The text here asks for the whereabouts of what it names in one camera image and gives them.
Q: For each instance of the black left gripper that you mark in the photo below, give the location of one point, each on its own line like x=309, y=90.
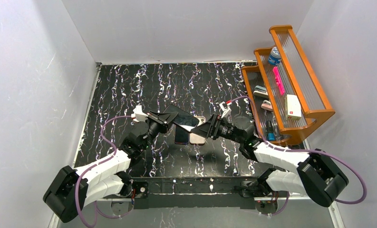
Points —
x=158, y=122

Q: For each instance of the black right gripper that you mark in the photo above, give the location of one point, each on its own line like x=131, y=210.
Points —
x=213, y=127

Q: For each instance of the beige phone case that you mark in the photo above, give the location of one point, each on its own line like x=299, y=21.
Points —
x=195, y=139

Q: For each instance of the black phone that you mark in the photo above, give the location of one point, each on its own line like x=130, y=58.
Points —
x=183, y=119

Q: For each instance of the purple smartphone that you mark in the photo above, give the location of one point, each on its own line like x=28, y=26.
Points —
x=181, y=136

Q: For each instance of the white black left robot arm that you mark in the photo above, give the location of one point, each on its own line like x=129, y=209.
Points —
x=74, y=188

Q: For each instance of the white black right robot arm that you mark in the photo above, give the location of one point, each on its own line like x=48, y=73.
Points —
x=312, y=174

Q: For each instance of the black blue marker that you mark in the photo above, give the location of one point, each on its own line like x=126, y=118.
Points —
x=270, y=131

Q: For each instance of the teal grey stapler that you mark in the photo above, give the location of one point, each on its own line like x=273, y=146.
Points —
x=260, y=91

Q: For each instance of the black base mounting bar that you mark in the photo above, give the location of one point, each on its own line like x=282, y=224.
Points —
x=197, y=192

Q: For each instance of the orange wooden tiered rack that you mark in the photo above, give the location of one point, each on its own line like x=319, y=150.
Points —
x=298, y=79

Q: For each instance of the pink highlighter pen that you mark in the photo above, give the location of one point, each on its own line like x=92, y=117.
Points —
x=278, y=80

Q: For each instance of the white box on rack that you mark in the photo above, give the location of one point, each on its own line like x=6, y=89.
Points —
x=292, y=108

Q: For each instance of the blue white bottle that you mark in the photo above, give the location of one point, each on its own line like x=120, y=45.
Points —
x=274, y=57

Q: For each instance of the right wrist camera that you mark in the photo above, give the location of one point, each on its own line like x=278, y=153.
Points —
x=225, y=108

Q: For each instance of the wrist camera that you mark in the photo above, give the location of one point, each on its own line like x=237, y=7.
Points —
x=225, y=108
x=138, y=115

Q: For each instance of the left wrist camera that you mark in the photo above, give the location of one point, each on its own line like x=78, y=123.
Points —
x=138, y=115

